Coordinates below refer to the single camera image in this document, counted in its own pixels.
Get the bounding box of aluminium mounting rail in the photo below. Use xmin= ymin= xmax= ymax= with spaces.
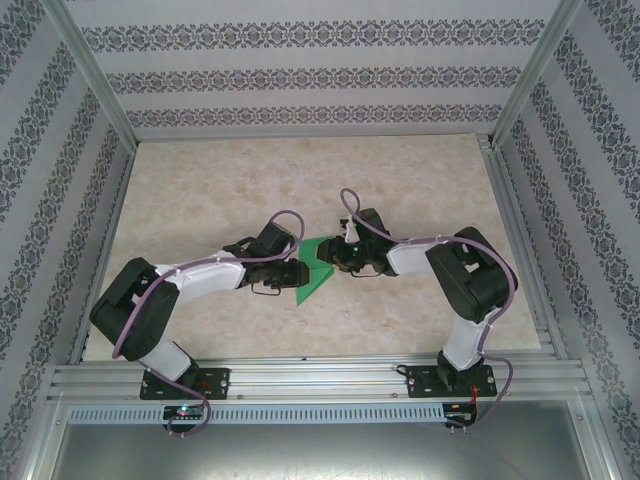
xmin=47 ymin=349 xmax=596 ymax=401

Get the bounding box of grey sheet metal panel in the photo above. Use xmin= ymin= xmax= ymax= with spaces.
xmin=29 ymin=399 xmax=616 ymax=480

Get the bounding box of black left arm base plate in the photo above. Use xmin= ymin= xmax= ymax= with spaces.
xmin=139 ymin=367 xmax=232 ymax=401

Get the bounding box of slotted grey cable duct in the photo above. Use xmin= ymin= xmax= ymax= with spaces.
xmin=67 ymin=403 xmax=446 ymax=424

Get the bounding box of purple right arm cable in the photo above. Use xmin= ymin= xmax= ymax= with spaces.
xmin=339 ymin=188 xmax=519 ymax=436

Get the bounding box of aluminium side rail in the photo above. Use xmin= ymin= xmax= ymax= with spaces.
xmin=477 ymin=132 xmax=569 ymax=361
xmin=67 ymin=144 xmax=136 ymax=364

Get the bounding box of green paper sheet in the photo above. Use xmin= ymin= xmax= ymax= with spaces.
xmin=294 ymin=235 xmax=335 ymax=307

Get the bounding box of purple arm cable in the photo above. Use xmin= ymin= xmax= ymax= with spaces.
xmin=339 ymin=188 xmax=519 ymax=436
xmin=112 ymin=209 xmax=307 ymax=441

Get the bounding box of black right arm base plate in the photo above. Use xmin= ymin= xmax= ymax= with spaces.
xmin=405 ymin=364 xmax=499 ymax=400

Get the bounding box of aluminium frame post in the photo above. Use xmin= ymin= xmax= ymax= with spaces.
xmin=42 ymin=0 xmax=139 ymax=146
xmin=487 ymin=0 xmax=586 ymax=149

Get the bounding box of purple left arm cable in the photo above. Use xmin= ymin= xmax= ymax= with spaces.
xmin=112 ymin=209 xmax=307 ymax=441

